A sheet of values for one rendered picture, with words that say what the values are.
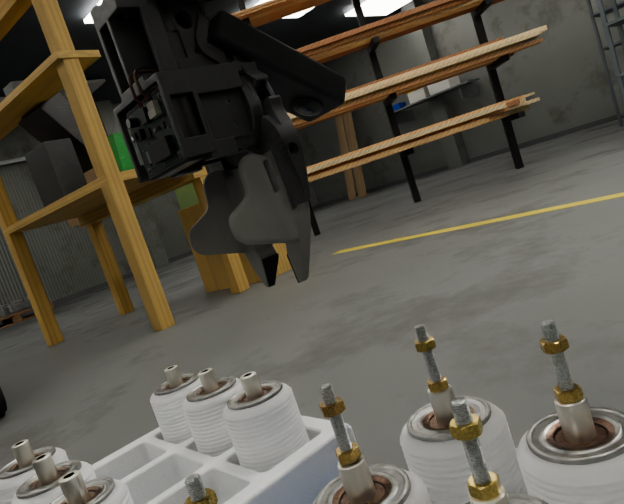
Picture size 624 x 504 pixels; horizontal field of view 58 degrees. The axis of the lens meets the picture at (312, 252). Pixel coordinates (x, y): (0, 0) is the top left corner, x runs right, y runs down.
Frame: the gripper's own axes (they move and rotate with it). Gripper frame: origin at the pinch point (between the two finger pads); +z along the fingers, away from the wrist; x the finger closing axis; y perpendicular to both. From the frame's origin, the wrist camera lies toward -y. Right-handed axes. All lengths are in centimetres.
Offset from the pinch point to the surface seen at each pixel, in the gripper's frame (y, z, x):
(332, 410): 1.1, 11.2, 0.8
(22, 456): 13, 17, -54
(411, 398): -56, 44, -50
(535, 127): -939, 18, -457
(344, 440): 0.7, 13.8, 0.4
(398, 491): -0.7, 18.4, 2.8
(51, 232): -270, -74, -980
